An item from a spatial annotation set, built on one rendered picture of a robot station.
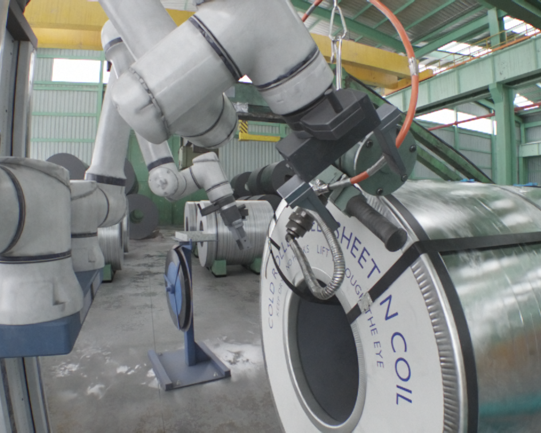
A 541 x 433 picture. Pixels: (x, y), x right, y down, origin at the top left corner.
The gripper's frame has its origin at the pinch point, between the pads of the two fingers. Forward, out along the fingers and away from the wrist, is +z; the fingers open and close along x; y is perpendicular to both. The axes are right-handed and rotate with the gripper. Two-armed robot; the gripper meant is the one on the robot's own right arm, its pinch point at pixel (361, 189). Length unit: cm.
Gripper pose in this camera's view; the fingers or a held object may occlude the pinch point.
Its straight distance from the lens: 51.5
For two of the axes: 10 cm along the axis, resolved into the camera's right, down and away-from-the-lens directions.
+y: -3.1, -4.5, 8.3
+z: 5.5, 6.3, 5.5
